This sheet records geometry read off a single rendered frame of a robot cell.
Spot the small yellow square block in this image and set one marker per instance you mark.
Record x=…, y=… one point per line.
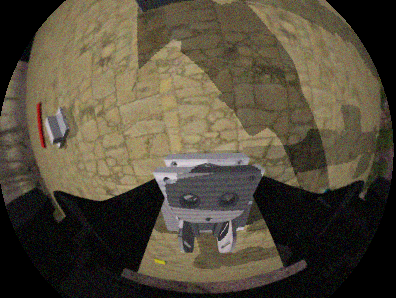
x=160, y=261

